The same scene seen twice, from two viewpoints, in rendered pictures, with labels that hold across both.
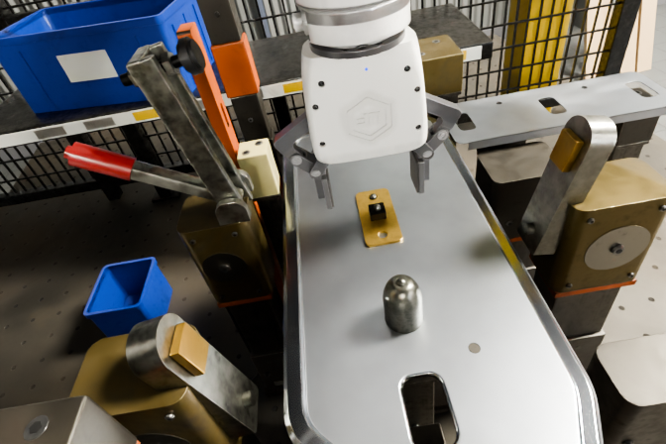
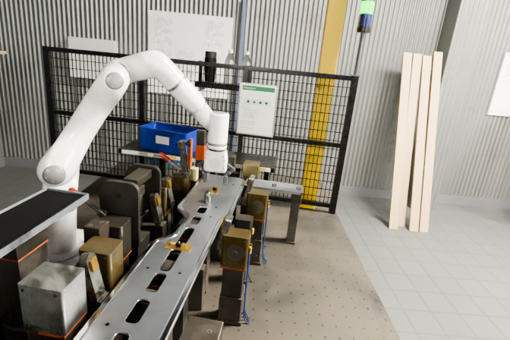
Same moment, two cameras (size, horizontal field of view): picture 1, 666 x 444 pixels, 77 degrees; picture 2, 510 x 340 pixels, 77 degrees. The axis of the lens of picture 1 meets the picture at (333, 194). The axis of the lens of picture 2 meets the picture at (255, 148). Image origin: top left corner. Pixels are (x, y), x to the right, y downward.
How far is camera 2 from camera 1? 1.09 m
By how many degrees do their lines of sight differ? 24
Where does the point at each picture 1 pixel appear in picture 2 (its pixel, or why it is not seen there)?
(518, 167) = not seen: hidden behind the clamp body
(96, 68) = (164, 141)
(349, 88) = (212, 156)
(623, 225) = (257, 200)
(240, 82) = (199, 156)
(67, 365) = not seen: hidden behind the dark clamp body
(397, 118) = (219, 165)
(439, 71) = (251, 169)
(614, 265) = (257, 212)
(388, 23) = (219, 147)
